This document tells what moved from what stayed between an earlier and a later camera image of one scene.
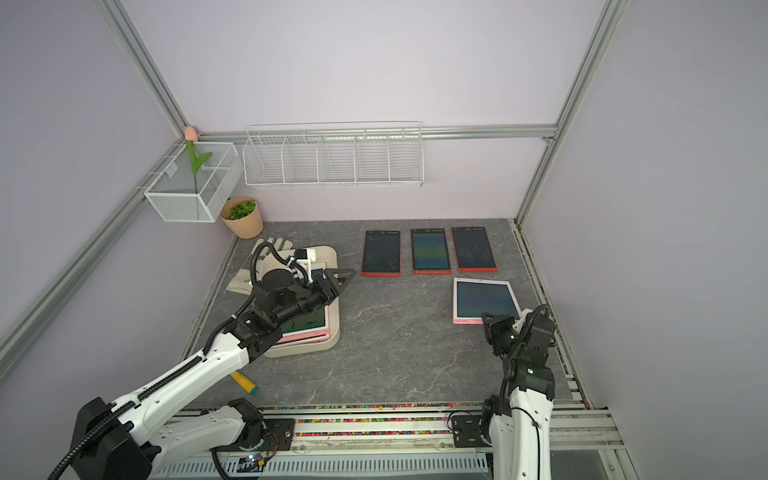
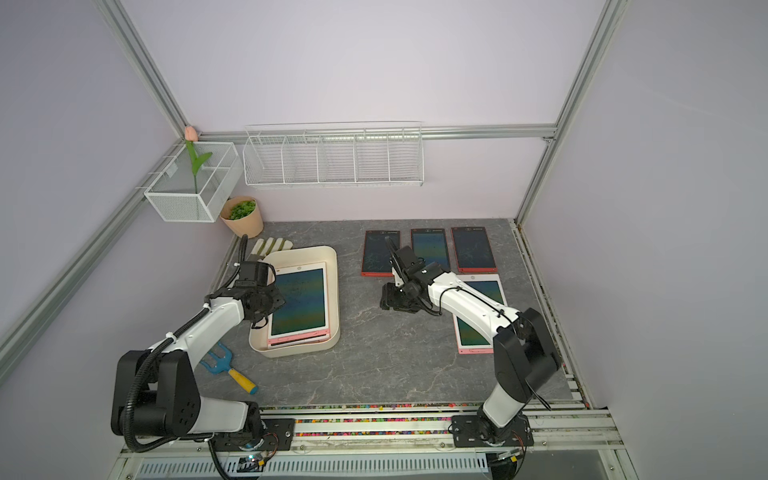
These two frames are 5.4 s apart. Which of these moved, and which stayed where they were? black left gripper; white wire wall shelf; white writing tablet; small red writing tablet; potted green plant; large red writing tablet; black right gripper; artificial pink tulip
Moved: black right gripper; white writing tablet; black left gripper
Stayed: large red writing tablet; potted green plant; small red writing tablet; white wire wall shelf; artificial pink tulip
